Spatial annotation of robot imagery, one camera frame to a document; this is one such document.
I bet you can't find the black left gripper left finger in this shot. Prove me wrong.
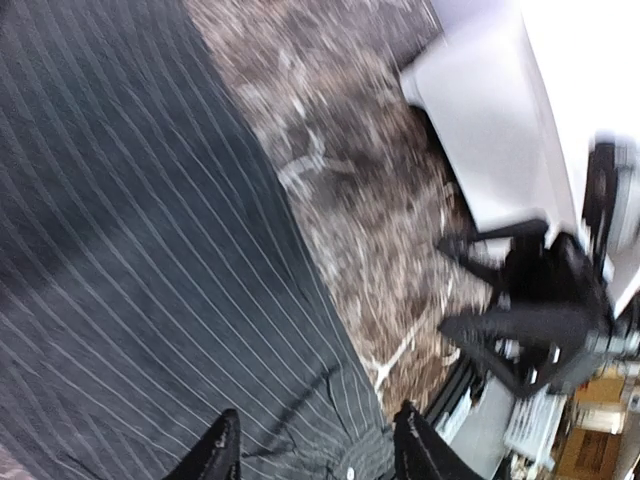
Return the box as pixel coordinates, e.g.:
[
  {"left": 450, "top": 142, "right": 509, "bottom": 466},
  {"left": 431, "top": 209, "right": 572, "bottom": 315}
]
[{"left": 164, "top": 409, "right": 241, "bottom": 480}]

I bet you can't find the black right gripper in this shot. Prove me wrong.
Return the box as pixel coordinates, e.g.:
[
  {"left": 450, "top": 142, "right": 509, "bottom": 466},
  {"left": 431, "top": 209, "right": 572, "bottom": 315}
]
[{"left": 436, "top": 219, "right": 613, "bottom": 398}]

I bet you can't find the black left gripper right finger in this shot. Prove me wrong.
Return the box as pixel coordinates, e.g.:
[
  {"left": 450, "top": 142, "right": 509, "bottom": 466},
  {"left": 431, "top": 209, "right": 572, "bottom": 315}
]
[{"left": 393, "top": 402, "right": 482, "bottom": 480}]

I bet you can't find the black pinstriped long sleeve shirt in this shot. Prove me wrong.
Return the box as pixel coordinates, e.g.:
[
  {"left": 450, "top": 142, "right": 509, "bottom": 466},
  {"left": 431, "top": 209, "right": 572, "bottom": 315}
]
[{"left": 1, "top": 1, "right": 394, "bottom": 479}]

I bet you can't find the white plastic bin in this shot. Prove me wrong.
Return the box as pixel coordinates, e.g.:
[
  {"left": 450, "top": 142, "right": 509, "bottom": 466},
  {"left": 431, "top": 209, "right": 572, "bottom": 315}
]
[{"left": 400, "top": 1, "right": 580, "bottom": 240}]

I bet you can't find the black front rail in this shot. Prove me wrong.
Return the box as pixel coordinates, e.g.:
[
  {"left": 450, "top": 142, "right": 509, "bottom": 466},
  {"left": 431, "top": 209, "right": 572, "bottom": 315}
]
[{"left": 424, "top": 356, "right": 486, "bottom": 427}]

